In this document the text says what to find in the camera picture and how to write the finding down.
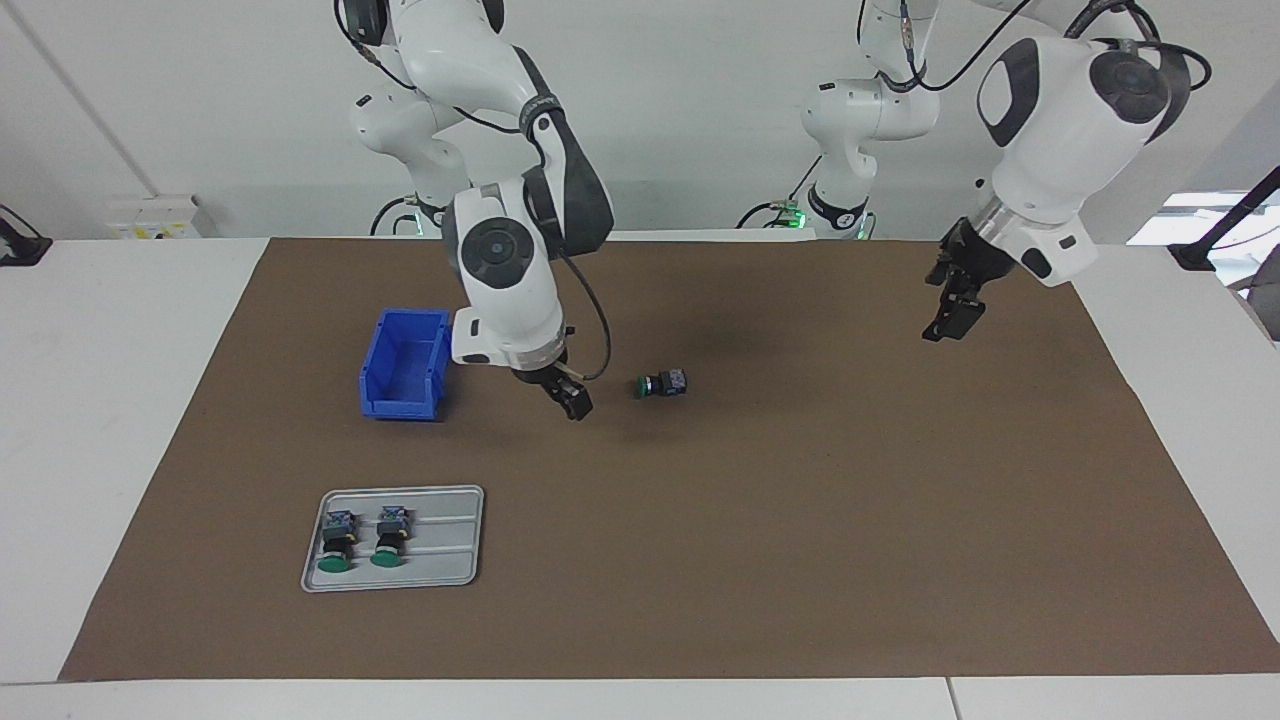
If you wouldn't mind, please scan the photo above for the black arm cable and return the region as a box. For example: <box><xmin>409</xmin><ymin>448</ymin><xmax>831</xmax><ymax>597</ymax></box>
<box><xmin>335</xmin><ymin>0</ymin><xmax>614</xmax><ymax>383</ymax></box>
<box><xmin>898</xmin><ymin>0</ymin><xmax>1213</xmax><ymax>116</ymax></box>

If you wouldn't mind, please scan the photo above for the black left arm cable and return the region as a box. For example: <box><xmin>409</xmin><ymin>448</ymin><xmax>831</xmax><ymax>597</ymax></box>
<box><xmin>898</xmin><ymin>0</ymin><xmax>1213</xmax><ymax>116</ymax></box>

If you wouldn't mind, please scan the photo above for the grey chair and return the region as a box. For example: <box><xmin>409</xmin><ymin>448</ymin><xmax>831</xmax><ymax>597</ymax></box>
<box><xmin>1228</xmin><ymin>270</ymin><xmax>1280</xmax><ymax>343</ymax></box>

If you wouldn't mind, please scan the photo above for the grey metal tray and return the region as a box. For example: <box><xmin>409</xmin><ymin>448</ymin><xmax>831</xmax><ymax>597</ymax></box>
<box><xmin>300</xmin><ymin>485</ymin><xmax>486</xmax><ymax>594</ymax></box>

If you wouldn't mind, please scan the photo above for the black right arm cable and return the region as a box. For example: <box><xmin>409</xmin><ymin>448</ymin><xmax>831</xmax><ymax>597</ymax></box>
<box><xmin>335</xmin><ymin>0</ymin><xmax>614</xmax><ymax>383</ymax></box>

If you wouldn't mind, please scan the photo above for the white box with yellow labels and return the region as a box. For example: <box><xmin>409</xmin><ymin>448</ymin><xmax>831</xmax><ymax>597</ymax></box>
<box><xmin>105</xmin><ymin>195</ymin><xmax>219</xmax><ymax>240</ymax></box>

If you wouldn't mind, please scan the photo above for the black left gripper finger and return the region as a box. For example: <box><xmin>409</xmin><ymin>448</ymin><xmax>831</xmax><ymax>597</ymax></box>
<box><xmin>945</xmin><ymin>270</ymin><xmax>988</xmax><ymax>341</ymax></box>
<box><xmin>920</xmin><ymin>296</ymin><xmax>961</xmax><ymax>344</ymax></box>

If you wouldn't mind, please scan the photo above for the brown paper table mat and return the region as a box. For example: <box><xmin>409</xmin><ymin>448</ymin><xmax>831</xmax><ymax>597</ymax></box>
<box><xmin>58</xmin><ymin>236</ymin><xmax>1280</xmax><ymax>683</ymax></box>

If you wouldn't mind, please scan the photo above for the black angled stand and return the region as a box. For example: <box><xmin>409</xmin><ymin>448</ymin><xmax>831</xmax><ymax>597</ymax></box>
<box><xmin>1168</xmin><ymin>165</ymin><xmax>1280</xmax><ymax>273</ymax></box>

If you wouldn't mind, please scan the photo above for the blue plastic storage bin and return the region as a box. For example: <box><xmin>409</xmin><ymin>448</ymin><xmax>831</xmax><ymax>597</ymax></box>
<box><xmin>358</xmin><ymin>308</ymin><xmax>456</xmax><ymax>422</ymax></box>

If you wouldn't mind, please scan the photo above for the black base cable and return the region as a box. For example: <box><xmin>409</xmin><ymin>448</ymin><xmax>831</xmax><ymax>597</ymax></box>
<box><xmin>369</xmin><ymin>195</ymin><xmax>417</xmax><ymax>237</ymax></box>
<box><xmin>736</xmin><ymin>155</ymin><xmax>827</xmax><ymax>230</ymax></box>

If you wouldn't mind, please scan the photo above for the green push button switch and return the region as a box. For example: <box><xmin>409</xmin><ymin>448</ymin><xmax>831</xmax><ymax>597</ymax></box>
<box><xmin>633</xmin><ymin>367</ymin><xmax>689</xmax><ymax>401</ymax></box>
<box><xmin>316</xmin><ymin>508</ymin><xmax>359</xmax><ymax>574</ymax></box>
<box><xmin>369</xmin><ymin>505</ymin><xmax>413</xmax><ymax>569</ymax></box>

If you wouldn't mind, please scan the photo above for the black device on table edge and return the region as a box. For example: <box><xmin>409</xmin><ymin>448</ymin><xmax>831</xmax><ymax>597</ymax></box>
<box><xmin>0</xmin><ymin>205</ymin><xmax>53</xmax><ymax>267</ymax></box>

